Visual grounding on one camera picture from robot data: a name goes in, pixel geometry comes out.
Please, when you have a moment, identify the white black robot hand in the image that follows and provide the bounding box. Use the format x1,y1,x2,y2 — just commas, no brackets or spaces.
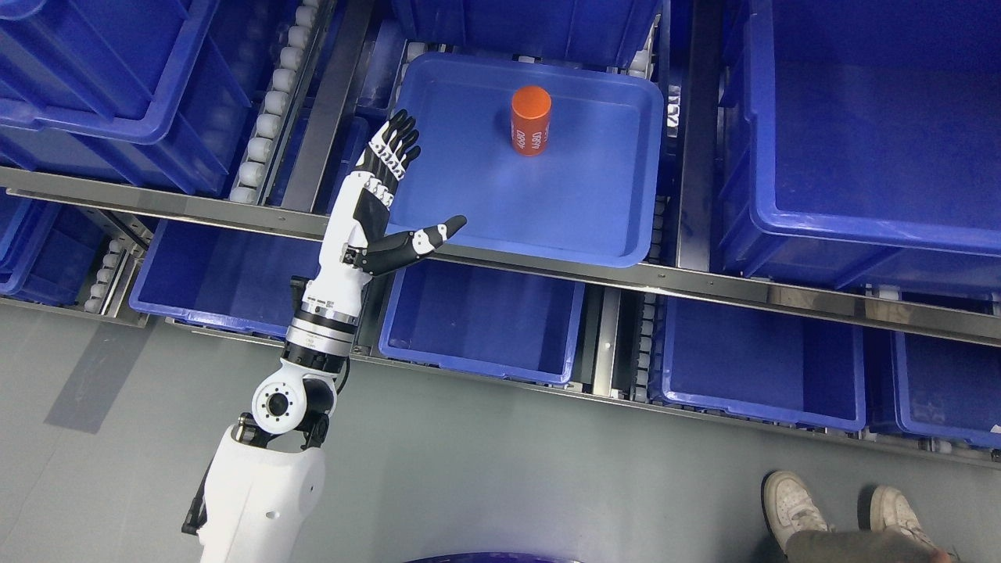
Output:
303,109,468,316

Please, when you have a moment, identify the orange cylindrical capacitor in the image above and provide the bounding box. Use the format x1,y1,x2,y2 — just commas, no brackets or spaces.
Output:
510,85,553,156

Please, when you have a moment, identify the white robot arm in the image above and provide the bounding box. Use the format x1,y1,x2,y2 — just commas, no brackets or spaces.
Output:
182,274,371,562

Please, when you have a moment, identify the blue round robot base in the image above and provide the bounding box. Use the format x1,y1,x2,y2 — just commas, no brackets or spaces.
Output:
410,551,578,563

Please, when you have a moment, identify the blue bin lower left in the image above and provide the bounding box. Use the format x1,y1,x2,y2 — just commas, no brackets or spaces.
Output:
129,221,321,339

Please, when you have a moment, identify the white roller track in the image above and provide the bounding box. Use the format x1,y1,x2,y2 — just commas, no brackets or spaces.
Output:
228,1,323,206

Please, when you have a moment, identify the blue bin lower centre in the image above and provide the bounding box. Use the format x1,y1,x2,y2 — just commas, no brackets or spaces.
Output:
378,260,585,385

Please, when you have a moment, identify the shallow blue plastic tray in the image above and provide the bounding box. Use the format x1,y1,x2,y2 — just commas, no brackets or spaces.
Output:
387,52,665,268

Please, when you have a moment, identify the large blue bin upper left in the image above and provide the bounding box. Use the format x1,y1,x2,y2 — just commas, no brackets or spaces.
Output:
1,1,269,196

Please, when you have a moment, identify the large blue bin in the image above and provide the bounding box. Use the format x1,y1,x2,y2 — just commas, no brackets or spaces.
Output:
712,1,1000,299
1,1,269,196

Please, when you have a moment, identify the blue bin far left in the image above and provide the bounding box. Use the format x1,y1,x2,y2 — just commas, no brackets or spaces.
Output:
1,195,105,307

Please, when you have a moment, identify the blue bin top centre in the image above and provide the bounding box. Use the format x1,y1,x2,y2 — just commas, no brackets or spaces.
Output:
390,1,662,68

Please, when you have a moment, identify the blue bin lower right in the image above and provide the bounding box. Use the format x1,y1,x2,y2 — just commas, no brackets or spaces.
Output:
648,298,866,432

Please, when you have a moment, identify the white left sneaker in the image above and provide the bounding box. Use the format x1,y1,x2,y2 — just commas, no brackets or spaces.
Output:
762,470,832,554

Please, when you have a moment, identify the white sneaker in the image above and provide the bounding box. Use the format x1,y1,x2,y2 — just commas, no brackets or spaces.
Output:
762,470,832,554
868,485,937,550

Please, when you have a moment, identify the large blue bin upper right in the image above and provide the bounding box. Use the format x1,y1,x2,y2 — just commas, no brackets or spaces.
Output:
712,1,1000,299

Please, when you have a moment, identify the grey trouser leg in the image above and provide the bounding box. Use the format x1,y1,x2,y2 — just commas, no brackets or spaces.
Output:
785,529,954,562

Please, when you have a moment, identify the white right sneaker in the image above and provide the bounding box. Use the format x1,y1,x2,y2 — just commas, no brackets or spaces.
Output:
868,485,937,550

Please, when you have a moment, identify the blue bin far right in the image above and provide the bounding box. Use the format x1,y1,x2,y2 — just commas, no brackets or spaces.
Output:
892,332,1000,449

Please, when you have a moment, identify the metal shelf rail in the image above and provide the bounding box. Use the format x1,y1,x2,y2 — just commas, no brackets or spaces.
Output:
1,167,1000,346

